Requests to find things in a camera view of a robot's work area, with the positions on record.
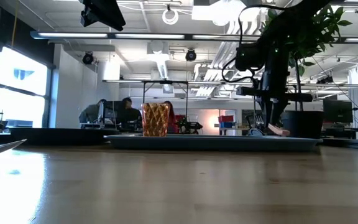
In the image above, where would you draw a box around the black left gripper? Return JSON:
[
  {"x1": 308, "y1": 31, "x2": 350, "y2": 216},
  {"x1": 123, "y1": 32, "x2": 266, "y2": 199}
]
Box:
[{"x1": 79, "y1": 0, "x2": 126, "y2": 32}]

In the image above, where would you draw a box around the black computer monitor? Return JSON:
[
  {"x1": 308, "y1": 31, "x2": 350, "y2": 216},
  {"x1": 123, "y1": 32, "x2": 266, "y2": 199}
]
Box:
[
  {"x1": 99, "y1": 100, "x2": 122, "y2": 125},
  {"x1": 323, "y1": 99, "x2": 353, "y2": 124}
]

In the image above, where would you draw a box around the white ceiling ring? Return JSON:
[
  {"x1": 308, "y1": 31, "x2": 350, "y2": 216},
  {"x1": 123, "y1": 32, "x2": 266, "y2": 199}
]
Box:
[{"x1": 162, "y1": 8, "x2": 180, "y2": 26}]

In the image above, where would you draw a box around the green leafy plant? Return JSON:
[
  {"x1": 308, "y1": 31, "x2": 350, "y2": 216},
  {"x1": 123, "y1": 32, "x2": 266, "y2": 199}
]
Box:
[{"x1": 261, "y1": 4, "x2": 353, "y2": 112}]

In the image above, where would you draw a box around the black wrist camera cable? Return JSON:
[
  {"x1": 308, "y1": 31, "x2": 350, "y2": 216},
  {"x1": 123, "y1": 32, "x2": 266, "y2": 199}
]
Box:
[{"x1": 221, "y1": 4, "x2": 291, "y2": 83}]

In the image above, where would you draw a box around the long ceiling light strip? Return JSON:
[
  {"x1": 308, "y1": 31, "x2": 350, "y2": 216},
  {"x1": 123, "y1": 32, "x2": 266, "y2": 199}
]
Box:
[{"x1": 31, "y1": 30, "x2": 260, "y2": 40}]

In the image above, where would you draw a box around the white ceiling air duct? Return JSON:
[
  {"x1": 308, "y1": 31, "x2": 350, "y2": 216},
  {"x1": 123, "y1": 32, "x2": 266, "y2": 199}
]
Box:
[{"x1": 147, "y1": 40, "x2": 171, "y2": 80}]

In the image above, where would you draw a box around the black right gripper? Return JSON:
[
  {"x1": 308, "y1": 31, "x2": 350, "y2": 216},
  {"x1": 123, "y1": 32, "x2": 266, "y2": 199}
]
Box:
[{"x1": 236, "y1": 49, "x2": 313, "y2": 128}]

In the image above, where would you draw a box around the grey-blue plastic tray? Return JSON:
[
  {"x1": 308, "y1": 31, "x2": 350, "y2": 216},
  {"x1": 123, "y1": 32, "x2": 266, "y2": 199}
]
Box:
[{"x1": 103, "y1": 133, "x2": 323, "y2": 152}]

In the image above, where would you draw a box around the amber faceted plastic cup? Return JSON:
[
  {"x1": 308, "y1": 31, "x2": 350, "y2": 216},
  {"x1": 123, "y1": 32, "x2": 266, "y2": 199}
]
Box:
[{"x1": 140, "y1": 103, "x2": 171, "y2": 138}]

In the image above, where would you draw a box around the person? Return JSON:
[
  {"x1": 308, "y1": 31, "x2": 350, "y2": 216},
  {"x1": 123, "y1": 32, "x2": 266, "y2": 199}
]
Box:
[
  {"x1": 163, "y1": 100, "x2": 178, "y2": 134},
  {"x1": 118, "y1": 97, "x2": 142, "y2": 124},
  {"x1": 78, "y1": 98, "x2": 106, "y2": 124}
]

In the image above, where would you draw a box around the black aluminium frame rail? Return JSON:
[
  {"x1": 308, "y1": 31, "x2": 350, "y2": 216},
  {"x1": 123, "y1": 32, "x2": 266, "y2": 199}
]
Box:
[{"x1": 321, "y1": 138, "x2": 358, "y2": 152}]

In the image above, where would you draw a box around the dark plant pot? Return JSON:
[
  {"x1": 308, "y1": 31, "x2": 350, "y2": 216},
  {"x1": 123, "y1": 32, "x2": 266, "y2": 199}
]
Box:
[{"x1": 280, "y1": 110, "x2": 324, "y2": 140}]

